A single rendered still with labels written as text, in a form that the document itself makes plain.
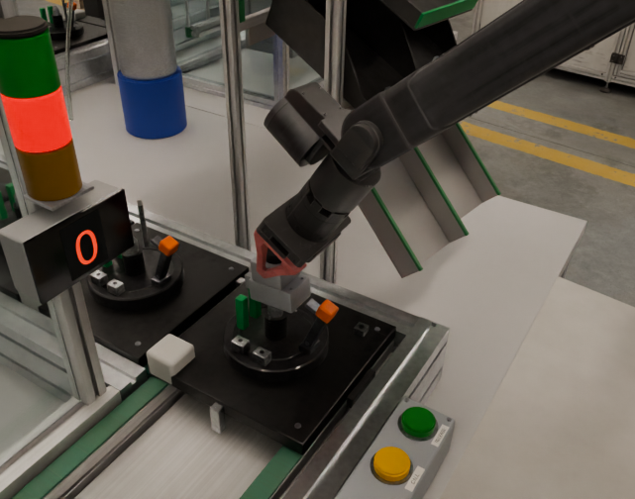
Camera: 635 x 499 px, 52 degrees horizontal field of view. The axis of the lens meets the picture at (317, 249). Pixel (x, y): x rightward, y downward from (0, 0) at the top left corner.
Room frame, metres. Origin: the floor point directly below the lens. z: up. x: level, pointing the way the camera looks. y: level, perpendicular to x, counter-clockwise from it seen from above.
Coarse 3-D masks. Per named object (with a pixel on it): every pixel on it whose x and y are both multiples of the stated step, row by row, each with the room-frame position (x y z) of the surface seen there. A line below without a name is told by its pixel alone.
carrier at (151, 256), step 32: (128, 256) 0.76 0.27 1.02; (192, 256) 0.84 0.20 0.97; (96, 288) 0.73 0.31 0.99; (128, 288) 0.73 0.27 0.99; (160, 288) 0.73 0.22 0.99; (192, 288) 0.76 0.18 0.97; (224, 288) 0.76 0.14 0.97; (96, 320) 0.68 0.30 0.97; (128, 320) 0.68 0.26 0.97; (160, 320) 0.69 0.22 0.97; (192, 320) 0.70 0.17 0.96; (128, 352) 0.62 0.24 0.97
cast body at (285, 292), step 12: (252, 264) 0.63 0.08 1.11; (276, 264) 0.62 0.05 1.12; (252, 276) 0.63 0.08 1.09; (276, 276) 0.61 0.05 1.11; (288, 276) 0.62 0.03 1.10; (300, 276) 0.64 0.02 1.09; (252, 288) 0.63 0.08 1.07; (264, 288) 0.62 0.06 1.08; (276, 288) 0.61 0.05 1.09; (288, 288) 0.62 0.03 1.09; (300, 288) 0.62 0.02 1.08; (264, 300) 0.62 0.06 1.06; (276, 300) 0.61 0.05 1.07; (288, 300) 0.60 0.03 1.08; (300, 300) 0.62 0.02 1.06; (288, 312) 0.61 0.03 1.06
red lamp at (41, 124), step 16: (48, 96) 0.53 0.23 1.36; (16, 112) 0.52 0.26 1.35; (32, 112) 0.52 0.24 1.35; (48, 112) 0.52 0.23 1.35; (64, 112) 0.54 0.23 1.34; (16, 128) 0.52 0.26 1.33; (32, 128) 0.52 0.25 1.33; (48, 128) 0.52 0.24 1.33; (64, 128) 0.54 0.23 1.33; (16, 144) 0.52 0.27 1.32; (32, 144) 0.52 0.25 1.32; (48, 144) 0.52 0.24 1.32; (64, 144) 0.53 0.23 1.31
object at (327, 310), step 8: (312, 304) 0.61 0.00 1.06; (328, 304) 0.60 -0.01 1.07; (312, 312) 0.61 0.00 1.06; (320, 312) 0.60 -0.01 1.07; (328, 312) 0.59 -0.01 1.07; (336, 312) 0.60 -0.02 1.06; (320, 320) 0.60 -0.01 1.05; (328, 320) 0.59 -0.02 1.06; (312, 328) 0.61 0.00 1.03; (320, 328) 0.60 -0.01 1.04; (312, 336) 0.61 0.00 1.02; (312, 344) 0.61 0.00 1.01
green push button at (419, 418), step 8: (408, 408) 0.54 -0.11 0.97; (416, 408) 0.53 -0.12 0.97; (424, 408) 0.53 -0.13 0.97; (408, 416) 0.52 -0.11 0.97; (416, 416) 0.52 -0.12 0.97; (424, 416) 0.52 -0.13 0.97; (432, 416) 0.52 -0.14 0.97; (408, 424) 0.51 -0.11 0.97; (416, 424) 0.51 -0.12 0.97; (424, 424) 0.51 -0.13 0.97; (432, 424) 0.51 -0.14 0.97; (408, 432) 0.50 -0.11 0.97; (416, 432) 0.50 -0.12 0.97; (424, 432) 0.50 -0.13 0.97; (432, 432) 0.51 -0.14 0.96
